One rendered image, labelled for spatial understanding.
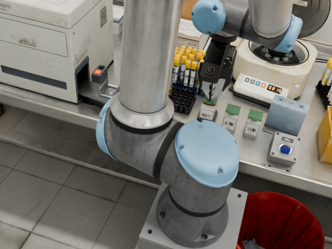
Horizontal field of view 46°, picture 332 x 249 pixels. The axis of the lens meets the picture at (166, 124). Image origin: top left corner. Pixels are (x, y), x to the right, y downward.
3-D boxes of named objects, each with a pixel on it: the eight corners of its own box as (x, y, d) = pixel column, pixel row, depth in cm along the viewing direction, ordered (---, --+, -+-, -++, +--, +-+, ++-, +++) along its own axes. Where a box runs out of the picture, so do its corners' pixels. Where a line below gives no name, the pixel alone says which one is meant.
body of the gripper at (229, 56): (233, 64, 109) (242, 25, 101) (227, 81, 103) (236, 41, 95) (206, 58, 110) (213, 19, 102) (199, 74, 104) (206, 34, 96)
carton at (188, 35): (128, 60, 139) (128, 20, 128) (155, 24, 159) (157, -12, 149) (195, 77, 134) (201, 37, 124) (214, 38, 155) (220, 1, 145)
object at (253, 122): (242, 136, 114) (247, 118, 109) (244, 125, 117) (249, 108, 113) (256, 139, 113) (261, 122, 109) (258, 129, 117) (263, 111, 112)
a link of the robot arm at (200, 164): (214, 225, 70) (230, 180, 61) (149, 191, 74) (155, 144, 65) (238, 179, 78) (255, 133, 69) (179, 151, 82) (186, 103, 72)
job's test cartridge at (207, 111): (197, 122, 115) (200, 105, 110) (201, 112, 118) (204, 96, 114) (211, 125, 114) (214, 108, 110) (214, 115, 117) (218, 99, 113)
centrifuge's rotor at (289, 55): (244, 69, 130) (249, 50, 125) (258, 48, 141) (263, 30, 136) (290, 84, 126) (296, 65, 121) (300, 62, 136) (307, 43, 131)
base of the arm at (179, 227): (209, 261, 76) (218, 235, 69) (142, 224, 80) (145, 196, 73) (237, 205, 86) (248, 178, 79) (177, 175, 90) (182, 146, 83)
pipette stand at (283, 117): (262, 130, 116) (270, 103, 110) (268, 116, 121) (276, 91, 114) (295, 142, 114) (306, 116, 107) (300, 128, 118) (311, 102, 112)
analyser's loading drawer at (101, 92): (68, 95, 119) (66, 80, 115) (78, 83, 123) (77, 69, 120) (131, 112, 115) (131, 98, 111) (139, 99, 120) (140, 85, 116)
